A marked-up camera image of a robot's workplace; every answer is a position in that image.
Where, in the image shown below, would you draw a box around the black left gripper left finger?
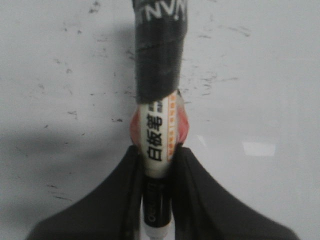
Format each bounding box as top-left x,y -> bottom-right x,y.
26,145 -> 143,240

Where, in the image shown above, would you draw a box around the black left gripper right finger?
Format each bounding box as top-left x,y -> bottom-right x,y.
170,144 -> 298,240

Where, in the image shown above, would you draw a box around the white whiteboard with aluminium frame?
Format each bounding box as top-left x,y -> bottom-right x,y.
0,0 -> 320,240

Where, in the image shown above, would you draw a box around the whiteboard marker with black tape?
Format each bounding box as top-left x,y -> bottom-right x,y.
132,0 -> 188,240

